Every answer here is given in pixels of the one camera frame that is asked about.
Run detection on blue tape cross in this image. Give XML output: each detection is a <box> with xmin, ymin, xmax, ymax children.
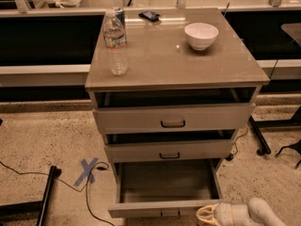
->
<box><xmin>73</xmin><ymin>157</ymin><xmax>98</xmax><ymax>186</ymax></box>

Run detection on black floor cable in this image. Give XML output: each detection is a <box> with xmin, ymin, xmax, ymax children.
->
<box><xmin>0</xmin><ymin>160</ymin><xmax>116</xmax><ymax>226</ymax></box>

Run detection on blue drink can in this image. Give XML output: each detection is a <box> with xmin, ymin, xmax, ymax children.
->
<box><xmin>113</xmin><ymin>8</ymin><xmax>125</xmax><ymax>27</ymax></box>

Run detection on dark blue snack packet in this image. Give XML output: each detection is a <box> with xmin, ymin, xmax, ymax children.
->
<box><xmin>139</xmin><ymin>10</ymin><xmax>160</xmax><ymax>23</ymax></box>

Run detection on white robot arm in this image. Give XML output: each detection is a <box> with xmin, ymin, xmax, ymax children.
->
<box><xmin>196</xmin><ymin>198</ymin><xmax>287</xmax><ymax>226</ymax></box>

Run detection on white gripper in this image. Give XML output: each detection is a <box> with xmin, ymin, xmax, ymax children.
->
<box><xmin>197</xmin><ymin>202</ymin><xmax>252</xmax><ymax>226</ymax></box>

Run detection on black stand leg right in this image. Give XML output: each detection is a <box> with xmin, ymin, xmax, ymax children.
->
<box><xmin>248</xmin><ymin>117</ymin><xmax>271</xmax><ymax>156</ymax></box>

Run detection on grey drawer cabinet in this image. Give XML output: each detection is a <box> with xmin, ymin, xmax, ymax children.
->
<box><xmin>84</xmin><ymin>7</ymin><xmax>271</xmax><ymax>181</ymax></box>

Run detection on white ceramic bowl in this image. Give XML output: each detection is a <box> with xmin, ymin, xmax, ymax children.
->
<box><xmin>184</xmin><ymin>23</ymin><xmax>219</xmax><ymax>51</ymax></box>

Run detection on clear plastic water bottle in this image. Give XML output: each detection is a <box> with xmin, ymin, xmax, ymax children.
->
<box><xmin>102</xmin><ymin>9</ymin><xmax>128</xmax><ymax>75</ymax></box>

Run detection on thin cable by cabinet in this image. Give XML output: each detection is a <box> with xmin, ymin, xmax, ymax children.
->
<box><xmin>231</xmin><ymin>125</ymin><xmax>249</xmax><ymax>157</ymax></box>

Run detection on grey drawer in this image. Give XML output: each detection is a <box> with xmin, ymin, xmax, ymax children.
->
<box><xmin>104</xmin><ymin>139</ymin><xmax>234</xmax><ymax>163</ymax></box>
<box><xmin>93</xmin><ymin>103</ymin><xmax>255</xmax><ymax>135</ymax></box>
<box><xmin>108</xmin><ymin>159</ymin><xmax>223</xmax><ymax>218</ymax></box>

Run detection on black stand base left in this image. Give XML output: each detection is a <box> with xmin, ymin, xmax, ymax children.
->
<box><xmin>0</xmin><ymin>166</ymin><xmax>61</xmax><ymax>226</ymax></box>

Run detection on black tripod foot right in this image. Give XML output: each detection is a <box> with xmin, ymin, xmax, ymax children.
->
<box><xmin>275</xmin><ymin>138</ymin><xmax>301</xmax><ymax>170</ymax></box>

